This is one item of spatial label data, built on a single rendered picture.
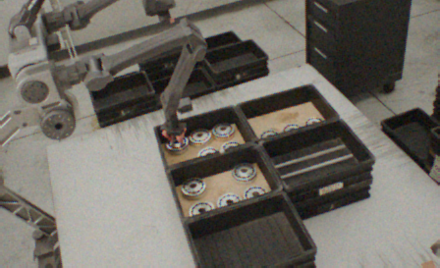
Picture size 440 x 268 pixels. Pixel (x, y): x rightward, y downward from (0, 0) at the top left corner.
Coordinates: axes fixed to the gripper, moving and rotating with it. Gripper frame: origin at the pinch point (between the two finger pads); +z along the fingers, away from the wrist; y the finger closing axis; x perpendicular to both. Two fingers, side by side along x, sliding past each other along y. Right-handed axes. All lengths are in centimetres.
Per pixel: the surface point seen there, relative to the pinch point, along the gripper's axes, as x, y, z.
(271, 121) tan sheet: -30.0, -35.2, 4.2
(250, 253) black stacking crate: 44, -53, 4
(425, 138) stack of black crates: -104, -108, 60
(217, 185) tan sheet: 16.3, -27.2, 4.0
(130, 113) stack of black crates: -53, 69, 38
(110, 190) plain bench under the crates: 24.2, 26.3, 17.2
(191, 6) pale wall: -267, 137, 71
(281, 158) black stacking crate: -6.7, -47.6, 4.2
